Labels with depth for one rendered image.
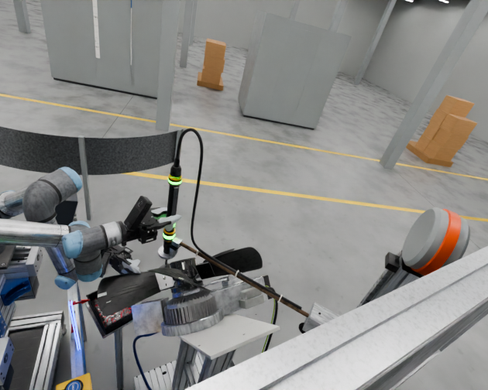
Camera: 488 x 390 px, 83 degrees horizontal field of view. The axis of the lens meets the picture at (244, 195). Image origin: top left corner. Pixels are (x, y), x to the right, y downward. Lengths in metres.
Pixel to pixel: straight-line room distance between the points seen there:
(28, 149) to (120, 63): 4.40
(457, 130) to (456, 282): 8.48
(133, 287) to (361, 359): 1.13
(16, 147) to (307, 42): 5.84
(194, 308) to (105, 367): 1.29
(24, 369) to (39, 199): 1.30
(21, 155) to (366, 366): 3.13
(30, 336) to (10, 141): 1.65
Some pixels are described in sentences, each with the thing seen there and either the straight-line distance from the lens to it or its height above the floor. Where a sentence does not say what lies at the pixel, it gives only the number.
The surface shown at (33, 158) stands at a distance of 3.16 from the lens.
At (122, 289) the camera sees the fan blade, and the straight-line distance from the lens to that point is 1.29.
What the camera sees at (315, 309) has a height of 1.48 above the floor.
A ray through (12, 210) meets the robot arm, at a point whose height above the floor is 1.25.
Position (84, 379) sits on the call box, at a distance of 1.26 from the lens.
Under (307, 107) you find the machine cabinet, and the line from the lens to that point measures 7.52.
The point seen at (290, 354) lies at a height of 2.05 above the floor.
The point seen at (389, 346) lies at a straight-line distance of 0.24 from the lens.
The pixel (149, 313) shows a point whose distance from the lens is 1.41.
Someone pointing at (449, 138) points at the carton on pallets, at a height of 0.73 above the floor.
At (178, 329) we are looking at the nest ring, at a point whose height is 1.13.
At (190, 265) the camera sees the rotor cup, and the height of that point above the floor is 1.25.
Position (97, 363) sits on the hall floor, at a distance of 2.47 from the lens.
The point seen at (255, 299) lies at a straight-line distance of 1.37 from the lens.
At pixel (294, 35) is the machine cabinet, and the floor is 1.98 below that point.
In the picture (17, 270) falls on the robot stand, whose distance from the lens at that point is 1.75.
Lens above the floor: 2.22
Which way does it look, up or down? 33 degrees down
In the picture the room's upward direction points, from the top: 16 degrees clockwise
